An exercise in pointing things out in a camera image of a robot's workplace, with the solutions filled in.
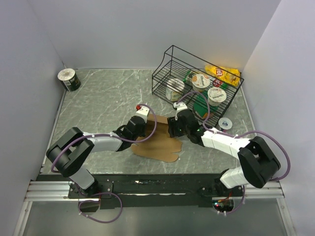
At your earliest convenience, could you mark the brown cardboard box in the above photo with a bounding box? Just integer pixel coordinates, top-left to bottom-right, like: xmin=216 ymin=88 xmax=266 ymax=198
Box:
xmin=131 ymin=115 xmax=183 ymax=162

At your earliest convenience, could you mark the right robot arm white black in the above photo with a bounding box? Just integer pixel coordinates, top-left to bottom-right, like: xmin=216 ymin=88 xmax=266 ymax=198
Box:
xmin=167 ymin=109 xmax=281 ymax=196

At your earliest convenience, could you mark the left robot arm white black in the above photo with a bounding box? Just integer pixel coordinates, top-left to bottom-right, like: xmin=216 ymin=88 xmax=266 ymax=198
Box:
xmin=46 ymin=115 xmax=147 ymax=198

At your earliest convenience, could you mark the green snack package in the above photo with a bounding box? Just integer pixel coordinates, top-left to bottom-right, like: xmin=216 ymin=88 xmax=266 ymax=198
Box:
xmin=192 ymin=95 xmax=217 ymax=120

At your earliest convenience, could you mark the small blue white cup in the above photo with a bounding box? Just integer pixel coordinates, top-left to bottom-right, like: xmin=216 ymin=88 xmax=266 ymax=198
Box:
xmin=218 ymin=117 xmax=233 ymax=131

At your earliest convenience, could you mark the wrapped toilet paper roll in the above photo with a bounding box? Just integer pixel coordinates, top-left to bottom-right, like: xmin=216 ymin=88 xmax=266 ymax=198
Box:
xmin=165 ymin=78 xmax=185 ymax=102

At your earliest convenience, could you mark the yogurt cup lower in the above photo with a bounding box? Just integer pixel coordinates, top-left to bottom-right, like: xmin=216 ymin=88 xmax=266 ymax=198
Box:
xmin=207 ymin=87 xmax=226 ymax=106

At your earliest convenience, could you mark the yogurt cup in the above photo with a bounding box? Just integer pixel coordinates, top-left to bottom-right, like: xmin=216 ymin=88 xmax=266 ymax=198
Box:
xmin=191 ymin=74 xmax=211 ymax=92
xmin=207 ymin=87 xmax=226 ymax=106

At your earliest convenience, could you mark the yogurt cup upper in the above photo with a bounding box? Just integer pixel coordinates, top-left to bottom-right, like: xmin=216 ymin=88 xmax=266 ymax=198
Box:
xmin=191 ymin=74 xmax=211 ymax=92

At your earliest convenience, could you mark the red green snack packet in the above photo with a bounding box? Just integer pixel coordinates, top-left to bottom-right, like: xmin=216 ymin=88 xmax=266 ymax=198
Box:
xmin=182 ymin=70 xmax=228 ymax=89

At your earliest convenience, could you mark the yellow chips bag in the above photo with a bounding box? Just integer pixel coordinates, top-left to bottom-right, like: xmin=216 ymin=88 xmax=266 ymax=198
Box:
xmin=205 ymin=64 xmax=240 ymax=86

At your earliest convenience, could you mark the black chip can white lid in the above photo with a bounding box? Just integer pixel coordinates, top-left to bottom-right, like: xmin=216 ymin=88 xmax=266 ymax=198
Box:
xmin=57 ymin=68 xmax=81 ymax=91

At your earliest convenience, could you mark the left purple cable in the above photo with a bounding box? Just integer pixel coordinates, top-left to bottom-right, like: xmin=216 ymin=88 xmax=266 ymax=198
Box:
xmin=50 ymin=103 xmax=158 ymax=223

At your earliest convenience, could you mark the purple cable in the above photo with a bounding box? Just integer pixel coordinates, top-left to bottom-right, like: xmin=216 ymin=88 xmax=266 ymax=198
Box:
xmin=50 ymin=103 xmax=158 ymax=223
xmin=176 ymin=90 xmax=291 ymax=216

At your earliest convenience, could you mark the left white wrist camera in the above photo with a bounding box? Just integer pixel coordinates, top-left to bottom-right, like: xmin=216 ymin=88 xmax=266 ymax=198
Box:
xmin=135 ymin=104 xmax=150 ymax=122

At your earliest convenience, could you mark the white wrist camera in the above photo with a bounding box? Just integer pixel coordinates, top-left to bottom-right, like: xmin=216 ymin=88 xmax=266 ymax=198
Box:
xmin=173 ymin=102 xmax=187 ymax=112
xmin=135 ymin=104 xmax=150 ymax=122

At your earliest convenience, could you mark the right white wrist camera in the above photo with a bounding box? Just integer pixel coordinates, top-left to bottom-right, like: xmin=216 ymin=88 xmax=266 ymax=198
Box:
xmin=173 ymin=102 xmax=187 ymax=112

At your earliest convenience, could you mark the black wire basket rack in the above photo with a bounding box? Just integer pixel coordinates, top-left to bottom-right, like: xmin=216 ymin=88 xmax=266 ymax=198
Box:
xmin=152 ymin=45 xmax=244 ymax=126

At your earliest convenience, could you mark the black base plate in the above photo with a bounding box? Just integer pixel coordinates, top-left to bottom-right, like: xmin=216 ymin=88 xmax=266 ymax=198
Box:
xmin=36 ymin=173 xmax=273 ymax=212

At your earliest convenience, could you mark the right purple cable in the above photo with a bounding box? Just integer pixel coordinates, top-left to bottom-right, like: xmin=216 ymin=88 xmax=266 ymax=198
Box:
xmin=176 ymin=90 xmax=291 ymax=216

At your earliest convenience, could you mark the aluminium rail frame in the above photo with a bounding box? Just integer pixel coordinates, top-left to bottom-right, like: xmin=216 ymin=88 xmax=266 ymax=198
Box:
xmin=13 ymin=181 xmax=297 ymax=236

